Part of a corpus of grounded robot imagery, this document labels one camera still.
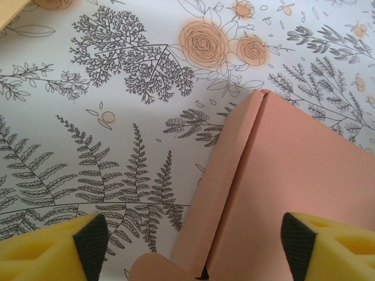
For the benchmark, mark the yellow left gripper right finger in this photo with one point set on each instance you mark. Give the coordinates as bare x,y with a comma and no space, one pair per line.
340,251

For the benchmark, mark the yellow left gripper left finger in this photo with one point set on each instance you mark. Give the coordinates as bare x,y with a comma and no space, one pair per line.
38,251

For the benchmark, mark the pink paper box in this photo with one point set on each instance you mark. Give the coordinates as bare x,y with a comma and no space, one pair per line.
281,190

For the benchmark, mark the yellow paper box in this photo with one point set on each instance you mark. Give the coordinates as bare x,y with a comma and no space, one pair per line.
10,11

